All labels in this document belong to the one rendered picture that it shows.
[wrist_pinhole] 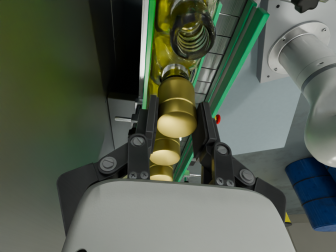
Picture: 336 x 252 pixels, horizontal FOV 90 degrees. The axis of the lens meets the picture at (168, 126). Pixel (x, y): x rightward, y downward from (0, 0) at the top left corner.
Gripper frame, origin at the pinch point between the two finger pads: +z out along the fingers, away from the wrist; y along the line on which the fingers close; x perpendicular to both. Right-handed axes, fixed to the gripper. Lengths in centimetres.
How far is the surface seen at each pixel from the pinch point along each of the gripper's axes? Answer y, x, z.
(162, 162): -0.3, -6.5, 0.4
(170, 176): 1.2, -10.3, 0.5
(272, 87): 54, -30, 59
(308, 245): 490, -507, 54
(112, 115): -14.1, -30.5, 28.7
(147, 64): -3.8, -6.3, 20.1
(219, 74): 12.6, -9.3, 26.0
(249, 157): 166, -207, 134
